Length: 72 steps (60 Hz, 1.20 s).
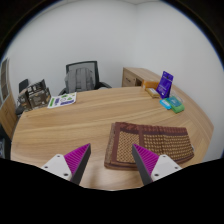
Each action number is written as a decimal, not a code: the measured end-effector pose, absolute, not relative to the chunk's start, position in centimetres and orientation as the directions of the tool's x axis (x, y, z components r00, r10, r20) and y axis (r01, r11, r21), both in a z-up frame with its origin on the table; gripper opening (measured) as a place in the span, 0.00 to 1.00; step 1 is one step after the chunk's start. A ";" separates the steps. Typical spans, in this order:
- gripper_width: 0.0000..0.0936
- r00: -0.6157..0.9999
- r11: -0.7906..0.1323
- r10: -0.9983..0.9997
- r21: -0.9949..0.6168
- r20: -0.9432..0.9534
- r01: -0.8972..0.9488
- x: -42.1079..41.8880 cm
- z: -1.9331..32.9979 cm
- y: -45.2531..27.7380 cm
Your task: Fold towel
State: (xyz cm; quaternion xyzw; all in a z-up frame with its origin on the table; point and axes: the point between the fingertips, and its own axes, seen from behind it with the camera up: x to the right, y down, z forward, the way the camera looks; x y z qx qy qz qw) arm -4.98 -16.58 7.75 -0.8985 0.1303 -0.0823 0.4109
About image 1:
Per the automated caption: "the open cardboard box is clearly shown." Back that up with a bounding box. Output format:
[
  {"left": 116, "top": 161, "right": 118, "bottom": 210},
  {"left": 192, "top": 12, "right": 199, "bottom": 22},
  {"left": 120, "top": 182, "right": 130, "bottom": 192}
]
[{"left": 18, "top": 79, "right": 52, "bottom": 111}]

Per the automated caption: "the small tan box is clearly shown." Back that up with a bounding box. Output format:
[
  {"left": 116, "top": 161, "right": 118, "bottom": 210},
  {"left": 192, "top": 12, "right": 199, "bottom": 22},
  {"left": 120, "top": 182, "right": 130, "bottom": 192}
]
[{"left": 145, "top": 87, "right": 162, "bottom": 99}]

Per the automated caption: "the purple package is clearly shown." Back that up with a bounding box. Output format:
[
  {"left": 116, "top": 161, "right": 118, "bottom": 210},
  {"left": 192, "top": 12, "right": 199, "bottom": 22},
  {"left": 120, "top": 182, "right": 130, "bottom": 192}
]
[{"left": 155, "top": 70, "right": 175, "bottom": 100}]

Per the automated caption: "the small black chair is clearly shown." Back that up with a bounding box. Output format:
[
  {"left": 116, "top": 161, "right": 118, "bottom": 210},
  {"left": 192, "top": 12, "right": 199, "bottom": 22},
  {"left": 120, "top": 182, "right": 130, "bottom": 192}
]
[{"left": 14, "top": 78, "right": 30, "bottom": 116}]

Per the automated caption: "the white printed sheet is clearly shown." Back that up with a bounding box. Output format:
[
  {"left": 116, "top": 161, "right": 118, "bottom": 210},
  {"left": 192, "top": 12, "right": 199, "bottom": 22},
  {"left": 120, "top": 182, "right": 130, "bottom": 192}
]
[{"left": 46, "top": 92, "right": 78, "bottom": 110}]

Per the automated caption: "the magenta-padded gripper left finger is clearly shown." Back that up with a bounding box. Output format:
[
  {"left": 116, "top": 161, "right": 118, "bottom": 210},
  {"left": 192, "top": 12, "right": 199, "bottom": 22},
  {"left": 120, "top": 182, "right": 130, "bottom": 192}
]
[{"left": 41, "top": 143, "right": 92, "bottom": 186}]

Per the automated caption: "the brown patterned towel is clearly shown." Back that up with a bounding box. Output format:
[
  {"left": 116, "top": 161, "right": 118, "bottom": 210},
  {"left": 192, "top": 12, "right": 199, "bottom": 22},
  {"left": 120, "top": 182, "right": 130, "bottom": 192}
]
[{"left": 103, "top": 121, "right": 195, "bottom": 172}]

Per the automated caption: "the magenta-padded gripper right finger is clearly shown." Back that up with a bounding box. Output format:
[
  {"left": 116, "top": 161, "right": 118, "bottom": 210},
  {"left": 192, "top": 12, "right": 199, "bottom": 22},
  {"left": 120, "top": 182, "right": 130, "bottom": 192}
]
[{"left": 131, "top": 143, "right": 183, "bottom": 187}]

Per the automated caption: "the clear plastic container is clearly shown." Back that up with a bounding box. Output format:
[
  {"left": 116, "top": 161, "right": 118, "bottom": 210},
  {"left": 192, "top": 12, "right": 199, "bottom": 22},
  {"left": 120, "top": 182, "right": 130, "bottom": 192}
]
[{"left": 173, "top": 93, "right": 185, "bottom": 103}]

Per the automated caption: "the black mesh office chair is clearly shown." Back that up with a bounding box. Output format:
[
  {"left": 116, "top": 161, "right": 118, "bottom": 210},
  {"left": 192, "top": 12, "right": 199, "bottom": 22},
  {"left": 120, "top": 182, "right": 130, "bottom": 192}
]
[{"left": 58, "top": 60, "right": 113, "bottom": 96}]

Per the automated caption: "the grey backpack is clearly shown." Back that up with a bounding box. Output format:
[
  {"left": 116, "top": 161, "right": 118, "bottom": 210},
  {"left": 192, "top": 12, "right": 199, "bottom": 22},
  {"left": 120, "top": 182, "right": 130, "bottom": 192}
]
[{"left": 64, "top": 67, "right": 96, "bottom": 94}]

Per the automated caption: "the small blue box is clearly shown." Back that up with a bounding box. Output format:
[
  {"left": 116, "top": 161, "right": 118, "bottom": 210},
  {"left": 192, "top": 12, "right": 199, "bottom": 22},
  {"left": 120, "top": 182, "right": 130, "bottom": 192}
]
[{"left": 159, "top": 98, "right": 172, "bottom": 111}]

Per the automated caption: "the wooden side cabinet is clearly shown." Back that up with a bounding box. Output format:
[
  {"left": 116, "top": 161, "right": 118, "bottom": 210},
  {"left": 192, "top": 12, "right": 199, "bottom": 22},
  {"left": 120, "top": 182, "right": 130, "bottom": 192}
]
[{"left": 121, "top": 67, "right": 161, "bottom": 88}]

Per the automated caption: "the green box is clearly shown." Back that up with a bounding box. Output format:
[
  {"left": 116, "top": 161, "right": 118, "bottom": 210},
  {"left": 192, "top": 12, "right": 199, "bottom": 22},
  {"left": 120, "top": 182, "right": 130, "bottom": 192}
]
[{"left": 166, "top": 95, "right": 185, "bottom": 115}]

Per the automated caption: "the wooden shelf unit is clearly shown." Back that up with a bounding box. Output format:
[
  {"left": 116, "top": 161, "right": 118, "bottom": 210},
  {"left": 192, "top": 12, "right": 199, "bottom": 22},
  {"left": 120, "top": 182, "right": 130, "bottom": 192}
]
[{"left": 0, "top": 57, "right": 18, "bottom": 139}]

